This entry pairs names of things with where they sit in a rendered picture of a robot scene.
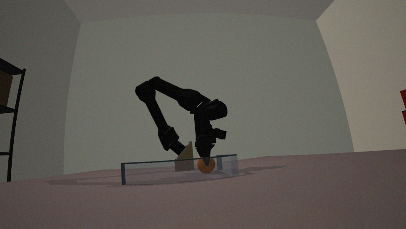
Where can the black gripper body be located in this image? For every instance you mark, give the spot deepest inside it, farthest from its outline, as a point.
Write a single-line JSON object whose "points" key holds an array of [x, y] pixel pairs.
{"points": [[203, 136]]}

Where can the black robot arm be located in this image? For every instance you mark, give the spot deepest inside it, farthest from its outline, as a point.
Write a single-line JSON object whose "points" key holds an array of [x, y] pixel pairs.
{"points": [[188, 99]]}

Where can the low clear walls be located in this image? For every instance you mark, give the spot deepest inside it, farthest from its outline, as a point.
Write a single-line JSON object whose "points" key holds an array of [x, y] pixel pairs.
{"points": [[180, 171]]}

